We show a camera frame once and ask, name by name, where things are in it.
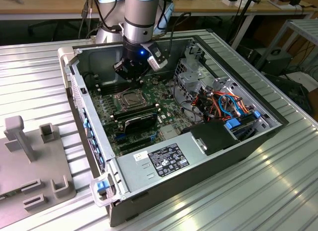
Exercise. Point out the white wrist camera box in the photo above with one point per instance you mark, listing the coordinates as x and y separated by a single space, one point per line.
157 60

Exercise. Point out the blue case latch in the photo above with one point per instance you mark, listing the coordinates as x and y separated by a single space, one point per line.
102 186

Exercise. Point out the grey parts rack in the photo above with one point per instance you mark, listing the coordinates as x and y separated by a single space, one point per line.
24 171

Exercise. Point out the silver chipset heatsink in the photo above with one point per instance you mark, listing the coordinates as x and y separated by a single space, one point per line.
169 132

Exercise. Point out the white-clip RAM slot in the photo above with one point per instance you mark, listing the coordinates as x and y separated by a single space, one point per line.
106 83
134 108
108 88

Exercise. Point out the wooden desk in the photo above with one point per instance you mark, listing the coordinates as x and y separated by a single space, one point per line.
37 3

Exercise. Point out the blue disk carrier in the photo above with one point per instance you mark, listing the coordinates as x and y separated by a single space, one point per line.
233 123

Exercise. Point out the brown cardboard box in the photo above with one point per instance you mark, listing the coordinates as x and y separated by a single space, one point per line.
279 2

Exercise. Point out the metal locking lever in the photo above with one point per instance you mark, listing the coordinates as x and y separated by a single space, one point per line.
131 87

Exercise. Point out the RAM stick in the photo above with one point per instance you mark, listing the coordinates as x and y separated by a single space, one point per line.
136 116

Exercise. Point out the slatted metal side table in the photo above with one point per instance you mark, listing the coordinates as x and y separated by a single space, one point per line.
305 26

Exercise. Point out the blue expansion slot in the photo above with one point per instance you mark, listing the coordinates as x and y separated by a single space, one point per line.
121 136

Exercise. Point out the black expansion slot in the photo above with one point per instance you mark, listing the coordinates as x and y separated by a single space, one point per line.
139 147
135 141

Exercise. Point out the green motherboard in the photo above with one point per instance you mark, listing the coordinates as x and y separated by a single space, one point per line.
164 109

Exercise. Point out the black box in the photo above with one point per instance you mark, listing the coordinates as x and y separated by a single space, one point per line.
275 62

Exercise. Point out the black plastic shroud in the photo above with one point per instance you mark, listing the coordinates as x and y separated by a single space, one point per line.
213 136

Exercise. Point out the graphics card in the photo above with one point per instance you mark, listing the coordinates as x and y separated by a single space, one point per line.
139 124

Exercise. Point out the grey power supply unit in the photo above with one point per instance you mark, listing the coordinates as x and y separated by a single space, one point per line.
139 174

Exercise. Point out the open PC case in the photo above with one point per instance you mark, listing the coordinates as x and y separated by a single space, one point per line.
211 171

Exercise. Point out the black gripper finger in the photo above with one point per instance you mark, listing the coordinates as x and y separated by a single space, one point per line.
124 70
142 70

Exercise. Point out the CPU socket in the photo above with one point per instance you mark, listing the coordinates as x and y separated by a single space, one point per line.
117 99

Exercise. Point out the metal drive cage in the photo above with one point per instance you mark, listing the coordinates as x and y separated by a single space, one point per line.
191 79

